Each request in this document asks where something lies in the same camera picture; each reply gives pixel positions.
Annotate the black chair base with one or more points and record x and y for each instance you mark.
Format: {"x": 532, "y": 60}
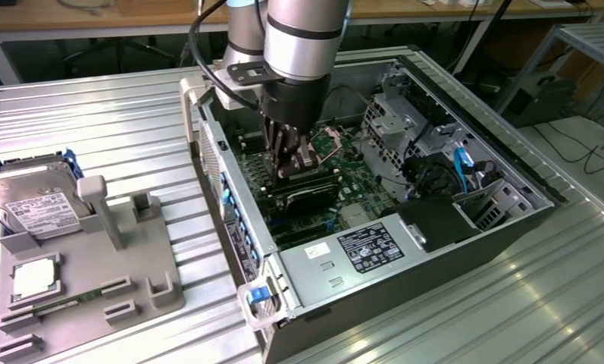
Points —
{"x": 119, "y": 45}

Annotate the silver hard disk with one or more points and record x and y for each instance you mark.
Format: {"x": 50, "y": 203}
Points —
{"x": 23, "y": 212}

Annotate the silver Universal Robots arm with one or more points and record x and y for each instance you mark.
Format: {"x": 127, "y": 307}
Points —
{"x": 301, "y": 45}

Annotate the grey power supply unit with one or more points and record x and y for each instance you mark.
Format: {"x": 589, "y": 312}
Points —
{"x": 321, "y": 273}

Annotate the blue disk caddy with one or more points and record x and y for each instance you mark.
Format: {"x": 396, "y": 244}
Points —
{"x": 74, "y": 167}

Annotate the silver perforated disk bay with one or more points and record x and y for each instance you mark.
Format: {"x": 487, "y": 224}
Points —
{"x": 493, "y": 208}

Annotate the black plastic cover block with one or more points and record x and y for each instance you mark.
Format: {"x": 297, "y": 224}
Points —
{"x": 432, "y": 223}

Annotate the blue case latch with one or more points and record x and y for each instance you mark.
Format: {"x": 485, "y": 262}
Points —
{"x": 259, "y": 295}

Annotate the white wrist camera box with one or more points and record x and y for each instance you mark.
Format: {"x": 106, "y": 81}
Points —
{"x": 237, "y": 95}

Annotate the silver chipset heatsink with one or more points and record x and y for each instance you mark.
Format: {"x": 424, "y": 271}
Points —
{"x": 359, "y": 215}

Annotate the open black PC case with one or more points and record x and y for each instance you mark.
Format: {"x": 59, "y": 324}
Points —
{"x": 432, "y": 295}

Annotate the green motherboard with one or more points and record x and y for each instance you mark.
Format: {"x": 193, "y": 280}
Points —
{"x": 361, "y": 182}

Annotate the wooden desk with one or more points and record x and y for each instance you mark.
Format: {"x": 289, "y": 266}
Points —
{"x": 129, "y": 19}

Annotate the graphics card with black cooler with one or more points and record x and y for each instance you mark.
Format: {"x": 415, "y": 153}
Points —
{"x": 308, "y": 201}

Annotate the grey metal shelf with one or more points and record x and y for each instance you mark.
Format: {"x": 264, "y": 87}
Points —
{"x": 595, "y": 38}

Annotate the green RAM stick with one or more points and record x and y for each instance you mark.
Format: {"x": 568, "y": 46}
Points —
{"x": 64, "y": 303}

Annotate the grey plastic parts rack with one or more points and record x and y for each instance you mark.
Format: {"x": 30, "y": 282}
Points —
{"x": 84, "y": 265}

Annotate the silver CPU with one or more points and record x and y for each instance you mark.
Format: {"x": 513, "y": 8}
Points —
{"x": 34, "y": 278}

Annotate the metal socket cover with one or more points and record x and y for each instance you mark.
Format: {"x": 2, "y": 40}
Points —
{"x": 329, "y": 146}

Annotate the black box device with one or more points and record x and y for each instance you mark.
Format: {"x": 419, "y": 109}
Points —
{"x": 544, "y": 98}

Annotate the silver metal drive cage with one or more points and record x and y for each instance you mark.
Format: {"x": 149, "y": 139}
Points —
{"x": 387, "y": 125}

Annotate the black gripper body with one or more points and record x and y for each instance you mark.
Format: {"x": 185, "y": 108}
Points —
{"x": 296, "y": 102}

